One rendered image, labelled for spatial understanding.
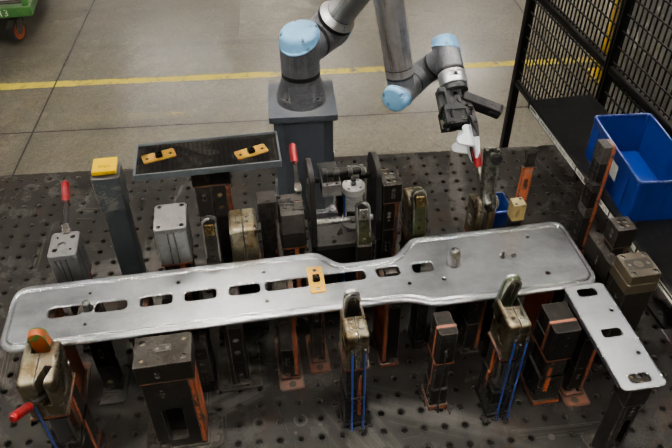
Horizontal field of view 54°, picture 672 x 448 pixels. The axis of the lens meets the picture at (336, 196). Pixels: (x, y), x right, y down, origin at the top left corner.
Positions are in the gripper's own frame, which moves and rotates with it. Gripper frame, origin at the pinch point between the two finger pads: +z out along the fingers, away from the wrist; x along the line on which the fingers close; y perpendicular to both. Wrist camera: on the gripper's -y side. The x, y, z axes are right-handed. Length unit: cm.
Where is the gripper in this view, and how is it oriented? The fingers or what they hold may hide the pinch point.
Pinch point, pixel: (476, 155)
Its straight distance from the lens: 179.8
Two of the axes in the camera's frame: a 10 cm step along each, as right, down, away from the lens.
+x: 0.8, -3.1, -9.5
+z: 1.4, 9.4, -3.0
